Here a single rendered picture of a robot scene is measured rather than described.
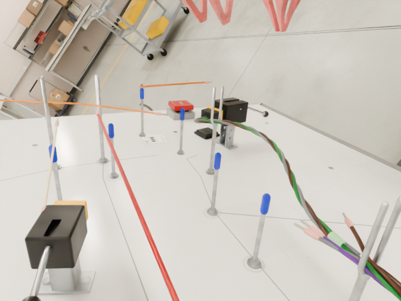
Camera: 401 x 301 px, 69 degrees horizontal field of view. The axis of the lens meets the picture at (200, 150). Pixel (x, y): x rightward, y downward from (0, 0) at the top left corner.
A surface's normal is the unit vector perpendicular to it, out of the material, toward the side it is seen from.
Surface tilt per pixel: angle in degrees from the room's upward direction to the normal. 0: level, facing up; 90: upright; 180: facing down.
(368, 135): 1
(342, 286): 53
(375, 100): 0
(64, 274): 75
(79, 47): 90
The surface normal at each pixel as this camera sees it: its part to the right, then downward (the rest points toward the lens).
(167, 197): 0.07, -0.91
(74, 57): 0.50, 0.28
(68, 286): 0.10, 0.42
